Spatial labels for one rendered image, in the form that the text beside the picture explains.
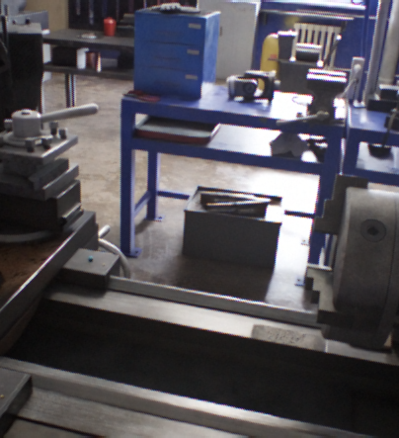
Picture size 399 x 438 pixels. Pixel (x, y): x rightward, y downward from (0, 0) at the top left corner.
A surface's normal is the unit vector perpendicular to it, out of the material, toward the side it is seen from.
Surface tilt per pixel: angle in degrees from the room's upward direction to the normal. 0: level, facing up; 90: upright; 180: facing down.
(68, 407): 0
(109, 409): 0
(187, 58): 90
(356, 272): 66
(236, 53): 90
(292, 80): 90
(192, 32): 90
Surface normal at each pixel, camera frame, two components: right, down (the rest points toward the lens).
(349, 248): -0.14, -0.21
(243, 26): -0.22, 0.43
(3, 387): 0.07, -0.89
